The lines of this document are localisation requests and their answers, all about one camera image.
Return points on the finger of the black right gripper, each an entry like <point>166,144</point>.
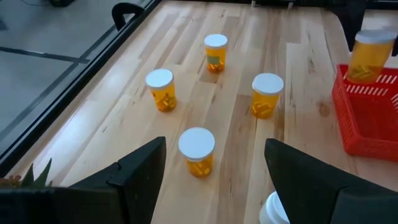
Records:
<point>349,25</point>
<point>395,46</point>

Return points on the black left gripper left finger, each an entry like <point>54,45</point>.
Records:
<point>133,193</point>

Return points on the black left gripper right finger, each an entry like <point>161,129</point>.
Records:
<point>311,193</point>

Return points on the white plastic bottle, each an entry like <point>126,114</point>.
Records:
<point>272,210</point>

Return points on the amber pill bottle with label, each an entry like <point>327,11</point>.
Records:
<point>215,51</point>

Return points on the red plastic slotted basket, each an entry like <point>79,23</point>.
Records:
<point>367,124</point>

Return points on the green succulent plant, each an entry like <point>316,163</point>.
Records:
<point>32,179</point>

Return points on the black table frame rail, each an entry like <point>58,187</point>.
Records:
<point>62,102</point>

